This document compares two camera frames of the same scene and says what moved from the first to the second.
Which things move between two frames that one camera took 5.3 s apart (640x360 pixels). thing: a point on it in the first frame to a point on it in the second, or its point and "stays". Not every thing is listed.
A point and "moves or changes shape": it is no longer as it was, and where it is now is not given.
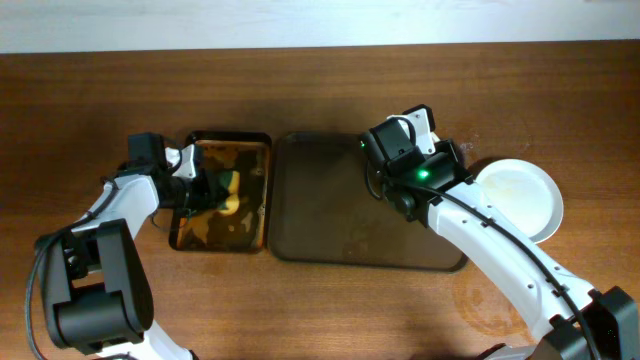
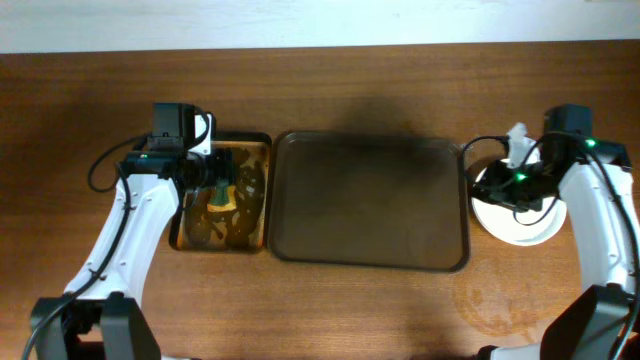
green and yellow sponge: [230, 180] moves or changes shape
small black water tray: [233, 170] stays
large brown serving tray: [322, 210] stays
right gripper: [382, 145] to [503, 185]
